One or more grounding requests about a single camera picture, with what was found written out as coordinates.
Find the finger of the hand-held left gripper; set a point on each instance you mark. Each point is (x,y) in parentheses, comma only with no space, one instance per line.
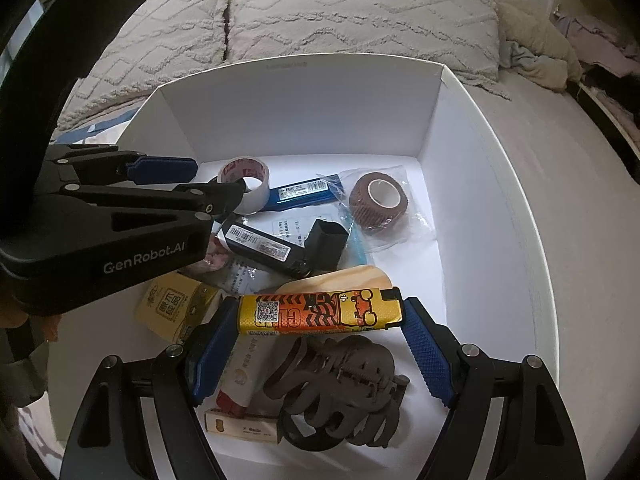
(200,202)
(160,170)

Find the shiny blue lighter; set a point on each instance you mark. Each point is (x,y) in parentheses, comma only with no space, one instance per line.
(300,195)

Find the brown tape roll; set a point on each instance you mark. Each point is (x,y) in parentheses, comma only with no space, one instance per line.
(365,210)

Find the brown hair claw clip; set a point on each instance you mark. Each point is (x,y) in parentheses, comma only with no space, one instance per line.
(330,395)

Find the light wooden piece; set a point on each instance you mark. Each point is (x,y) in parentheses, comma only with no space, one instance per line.
(350,277)

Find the beige fluffy cloth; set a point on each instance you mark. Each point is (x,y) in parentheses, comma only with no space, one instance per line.
(540,45)

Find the black lighter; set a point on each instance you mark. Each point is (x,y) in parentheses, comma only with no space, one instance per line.
(295,265)

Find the yellow printed lighter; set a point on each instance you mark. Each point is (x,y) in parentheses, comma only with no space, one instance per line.
(320,312)

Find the person's left hand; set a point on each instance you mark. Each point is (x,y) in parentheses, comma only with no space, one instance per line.
(15,316)

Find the white and red lighter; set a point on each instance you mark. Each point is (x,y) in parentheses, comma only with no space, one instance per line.
(245,370)

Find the small pink item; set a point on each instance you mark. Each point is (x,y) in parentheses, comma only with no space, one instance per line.
(217,257)

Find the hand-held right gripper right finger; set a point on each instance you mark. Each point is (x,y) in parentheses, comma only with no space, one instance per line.
(430,360)

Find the beige textured pillow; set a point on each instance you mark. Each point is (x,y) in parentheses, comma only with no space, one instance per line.
(150,45)
(360,10)

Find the clear tape roll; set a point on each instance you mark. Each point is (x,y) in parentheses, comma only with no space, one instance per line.
(257,197)

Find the small black box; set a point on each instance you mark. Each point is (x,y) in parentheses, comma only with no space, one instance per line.
(325,252)

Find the cream small box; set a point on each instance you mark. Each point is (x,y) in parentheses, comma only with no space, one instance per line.
(240,425)

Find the white shoe box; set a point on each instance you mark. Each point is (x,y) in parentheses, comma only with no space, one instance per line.
(310,110)

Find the brown bandage roll in bag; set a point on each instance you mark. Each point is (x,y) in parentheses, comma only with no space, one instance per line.
(415,232)

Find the pile of clothes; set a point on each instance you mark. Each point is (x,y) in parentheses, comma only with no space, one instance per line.
(605,45)

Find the yellow printed small box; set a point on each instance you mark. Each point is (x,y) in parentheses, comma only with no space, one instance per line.
(170,310)

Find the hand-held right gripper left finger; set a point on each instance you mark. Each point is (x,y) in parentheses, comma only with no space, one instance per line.
(210,360)

